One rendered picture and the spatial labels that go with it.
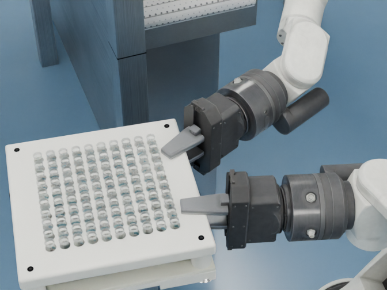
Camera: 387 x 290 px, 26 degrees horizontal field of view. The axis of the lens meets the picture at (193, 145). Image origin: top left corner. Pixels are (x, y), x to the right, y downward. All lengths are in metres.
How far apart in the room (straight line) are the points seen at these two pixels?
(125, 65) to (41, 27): 1.28
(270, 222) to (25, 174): 0.34
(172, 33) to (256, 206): 0.81
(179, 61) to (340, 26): 1.34
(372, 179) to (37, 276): 0.43
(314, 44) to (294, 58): 0.05
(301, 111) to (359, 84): 1.71
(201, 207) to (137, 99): 0.70
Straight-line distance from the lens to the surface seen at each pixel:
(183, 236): 1.06
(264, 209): 1.07
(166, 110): 2.08
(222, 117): 1.17
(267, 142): 2.72
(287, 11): 1.36
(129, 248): 1.05
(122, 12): 1.61
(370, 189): 1.08
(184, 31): 1.81
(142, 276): 1.08
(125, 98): 1.74
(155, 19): 1.74
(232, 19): 1.85
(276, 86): 1.24
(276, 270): 2.38
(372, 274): 1.51
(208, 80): 2.06
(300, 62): 1.26
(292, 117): 1.26
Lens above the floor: 1.88
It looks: 44 degrees down
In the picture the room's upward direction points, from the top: straight up
